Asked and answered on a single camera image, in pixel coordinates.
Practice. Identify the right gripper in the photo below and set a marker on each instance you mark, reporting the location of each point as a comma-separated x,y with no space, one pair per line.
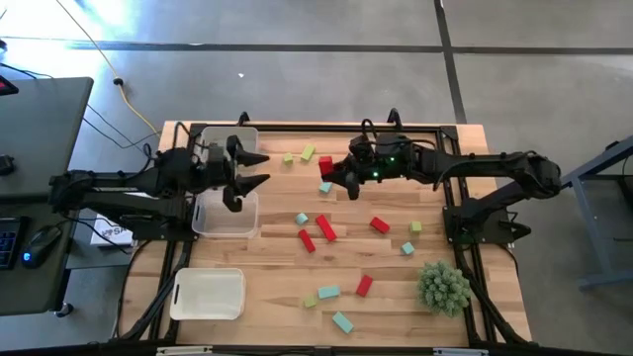
363,170

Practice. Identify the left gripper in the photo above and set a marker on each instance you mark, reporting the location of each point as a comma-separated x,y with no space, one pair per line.
217,183

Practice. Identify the small blue block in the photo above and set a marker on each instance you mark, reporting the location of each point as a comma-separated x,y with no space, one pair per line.
407,248
301,218
325,187

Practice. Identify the red cube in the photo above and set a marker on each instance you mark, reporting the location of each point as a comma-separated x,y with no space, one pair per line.
325,165

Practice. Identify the long green block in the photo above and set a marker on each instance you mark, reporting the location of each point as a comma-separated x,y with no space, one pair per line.
307,152

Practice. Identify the small green cube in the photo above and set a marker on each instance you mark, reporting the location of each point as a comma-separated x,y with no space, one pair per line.
288,158

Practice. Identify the long red block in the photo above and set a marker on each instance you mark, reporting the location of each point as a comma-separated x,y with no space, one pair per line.
306,240
326,227

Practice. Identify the red rectangular block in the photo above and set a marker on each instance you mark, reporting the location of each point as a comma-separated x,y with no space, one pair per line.
380,225
364,286

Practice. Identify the blue rectangular block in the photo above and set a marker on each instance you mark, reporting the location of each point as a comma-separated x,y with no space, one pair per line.
342,322
329,292

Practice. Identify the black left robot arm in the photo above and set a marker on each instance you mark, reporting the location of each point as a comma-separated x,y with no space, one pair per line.
99,180

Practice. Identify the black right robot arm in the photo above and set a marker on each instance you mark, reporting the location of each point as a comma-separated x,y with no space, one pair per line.
484,163

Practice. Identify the clear plastic bin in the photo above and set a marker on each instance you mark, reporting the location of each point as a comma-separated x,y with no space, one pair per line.
217,222

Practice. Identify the white printed paper sign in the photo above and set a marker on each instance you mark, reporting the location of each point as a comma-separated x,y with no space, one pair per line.
111,236

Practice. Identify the green artificial plant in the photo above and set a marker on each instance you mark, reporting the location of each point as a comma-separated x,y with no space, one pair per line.
443,289

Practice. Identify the grey desk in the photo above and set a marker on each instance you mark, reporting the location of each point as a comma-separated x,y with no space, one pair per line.
44,128

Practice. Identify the black computer mouse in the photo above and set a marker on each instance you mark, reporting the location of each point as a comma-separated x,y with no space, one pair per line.
39,244

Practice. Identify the black desk caster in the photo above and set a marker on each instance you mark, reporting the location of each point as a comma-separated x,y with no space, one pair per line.
64,310

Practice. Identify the small black desk device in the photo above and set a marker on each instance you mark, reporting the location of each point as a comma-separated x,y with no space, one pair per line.
6,164

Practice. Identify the dark desk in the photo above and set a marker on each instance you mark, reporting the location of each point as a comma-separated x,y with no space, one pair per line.
29,292

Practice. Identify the black keyboard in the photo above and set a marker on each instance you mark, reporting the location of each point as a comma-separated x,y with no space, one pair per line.
9,242

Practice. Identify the blue-grey metal table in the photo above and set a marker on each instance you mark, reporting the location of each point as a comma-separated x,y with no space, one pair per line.
588,232

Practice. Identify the black device with red light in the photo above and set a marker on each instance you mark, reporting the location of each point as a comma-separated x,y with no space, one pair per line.
7,86

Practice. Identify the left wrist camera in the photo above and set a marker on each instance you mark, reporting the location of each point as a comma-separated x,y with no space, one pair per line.
216,155

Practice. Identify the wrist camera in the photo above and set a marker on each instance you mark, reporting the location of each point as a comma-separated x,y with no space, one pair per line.
360,146
216,155

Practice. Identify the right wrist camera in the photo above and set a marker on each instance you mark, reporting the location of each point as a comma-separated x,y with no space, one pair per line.
360,146

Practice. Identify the black aluminium table frame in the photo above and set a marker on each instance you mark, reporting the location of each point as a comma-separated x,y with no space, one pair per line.
321,127

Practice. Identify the black frame clamp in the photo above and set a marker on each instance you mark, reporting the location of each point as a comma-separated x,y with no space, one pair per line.
394,116
243,118

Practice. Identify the grey metal bracket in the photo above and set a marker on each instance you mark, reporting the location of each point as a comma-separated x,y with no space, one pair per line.
460,352
184,351

